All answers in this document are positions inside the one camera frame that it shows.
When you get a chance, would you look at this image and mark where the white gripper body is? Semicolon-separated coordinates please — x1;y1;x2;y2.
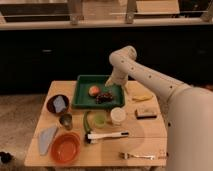
105;76;128;92

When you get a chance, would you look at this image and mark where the dark red grapes bunch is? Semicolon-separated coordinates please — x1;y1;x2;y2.
96;92;113;104

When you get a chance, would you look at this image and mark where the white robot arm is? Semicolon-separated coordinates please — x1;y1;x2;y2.
106;46;213;171

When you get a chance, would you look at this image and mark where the blue sponge in bowl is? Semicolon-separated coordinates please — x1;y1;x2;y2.
53;96;66;113

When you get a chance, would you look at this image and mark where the dark brown bowl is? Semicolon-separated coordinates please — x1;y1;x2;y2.
46;94;69;115

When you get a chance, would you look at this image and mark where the red plastic bowl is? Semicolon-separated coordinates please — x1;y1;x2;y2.
50;132;80;165

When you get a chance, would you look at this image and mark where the orange peach fruit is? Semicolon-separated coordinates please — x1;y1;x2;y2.
88;86;100;97

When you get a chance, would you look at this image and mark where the yellow banana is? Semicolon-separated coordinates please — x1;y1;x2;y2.
132;95;153;102

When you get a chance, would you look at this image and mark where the green plastic tray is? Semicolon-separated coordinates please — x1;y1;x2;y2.
72;75;125;109

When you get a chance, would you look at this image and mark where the white cylindrical container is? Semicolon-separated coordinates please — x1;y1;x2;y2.
110;107;126;126

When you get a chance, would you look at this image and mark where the tan sponge black base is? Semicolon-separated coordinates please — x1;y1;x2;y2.
135;107;157;119

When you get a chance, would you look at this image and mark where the light green plastic cup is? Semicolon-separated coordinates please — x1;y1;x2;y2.
93;113;106;128

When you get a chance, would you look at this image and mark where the green cucumber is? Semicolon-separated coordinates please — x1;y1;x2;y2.
83;111;91;133

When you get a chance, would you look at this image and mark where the wooden table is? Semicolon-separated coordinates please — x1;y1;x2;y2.
24;81;167;168

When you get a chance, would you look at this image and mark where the small metal cup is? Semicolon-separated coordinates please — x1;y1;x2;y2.
59;114;73;130

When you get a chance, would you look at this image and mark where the grey blue folded cloth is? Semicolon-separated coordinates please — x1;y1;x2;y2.
38;125;58;155

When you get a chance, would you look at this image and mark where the black object on floor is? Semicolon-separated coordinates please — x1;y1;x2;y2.
0;151;12;164

